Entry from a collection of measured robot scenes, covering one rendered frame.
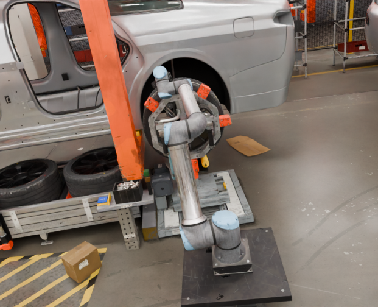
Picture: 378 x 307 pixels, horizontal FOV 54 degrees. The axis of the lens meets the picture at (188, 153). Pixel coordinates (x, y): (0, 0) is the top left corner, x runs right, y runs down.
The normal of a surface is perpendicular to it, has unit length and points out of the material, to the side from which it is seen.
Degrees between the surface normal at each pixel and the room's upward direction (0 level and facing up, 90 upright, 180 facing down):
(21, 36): 90
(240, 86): 90
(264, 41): 90
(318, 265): 0
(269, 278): 0
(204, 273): 0
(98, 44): 90
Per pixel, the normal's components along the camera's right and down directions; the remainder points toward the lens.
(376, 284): -0.14, -0.90
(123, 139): 0.08, 0.41
